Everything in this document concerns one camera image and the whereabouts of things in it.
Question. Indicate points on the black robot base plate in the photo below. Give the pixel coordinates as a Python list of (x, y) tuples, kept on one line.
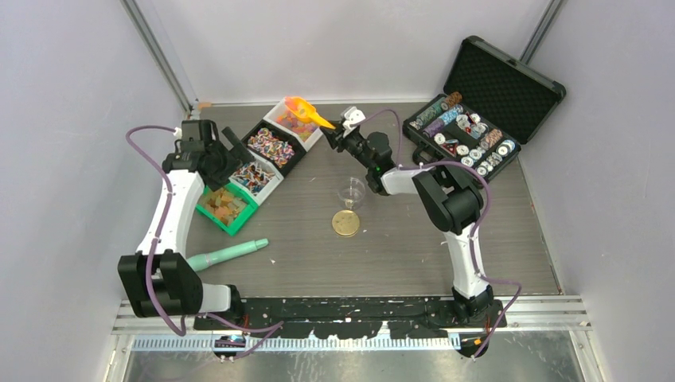
[(363, 317)]

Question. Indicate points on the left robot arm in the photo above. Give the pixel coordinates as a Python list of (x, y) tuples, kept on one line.
[(157, 278)]

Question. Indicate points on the mint green pen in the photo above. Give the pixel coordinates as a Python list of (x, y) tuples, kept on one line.
[(204, 261)]

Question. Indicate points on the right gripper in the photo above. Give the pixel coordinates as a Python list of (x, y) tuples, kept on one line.
[(336, 138)]

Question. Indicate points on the black poker chip case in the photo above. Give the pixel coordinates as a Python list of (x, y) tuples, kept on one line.
[(490, 106)]

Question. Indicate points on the gold jar lid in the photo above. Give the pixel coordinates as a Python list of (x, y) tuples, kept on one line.
[(346, 223)]

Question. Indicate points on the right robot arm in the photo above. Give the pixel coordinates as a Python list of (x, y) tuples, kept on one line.
[(451, 200)]

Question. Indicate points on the black bin with lollipops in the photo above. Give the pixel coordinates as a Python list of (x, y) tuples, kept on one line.
[(282, 149)]

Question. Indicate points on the white bin with wrapped candies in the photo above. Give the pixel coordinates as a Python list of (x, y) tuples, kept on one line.
[(258, 178)]

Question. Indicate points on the orange plastic scoop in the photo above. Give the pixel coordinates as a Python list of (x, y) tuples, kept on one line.
[(305, 111)]

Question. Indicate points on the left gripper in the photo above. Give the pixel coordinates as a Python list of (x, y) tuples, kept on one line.
[(236, 157)]

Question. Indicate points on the white bin with gummy candies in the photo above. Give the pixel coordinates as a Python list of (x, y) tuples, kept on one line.
[(283, 115)]

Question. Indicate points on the clear plastic jar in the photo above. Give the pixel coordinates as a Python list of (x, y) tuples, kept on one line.
[(352, 193)]

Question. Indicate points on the aluminium frame rail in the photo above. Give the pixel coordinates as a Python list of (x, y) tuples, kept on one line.
[(148, 24)]

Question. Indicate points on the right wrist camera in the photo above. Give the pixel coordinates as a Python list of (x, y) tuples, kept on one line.
[(352, 117)]

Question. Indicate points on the green bin with candies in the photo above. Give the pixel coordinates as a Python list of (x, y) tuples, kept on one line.
[(229, 207)]

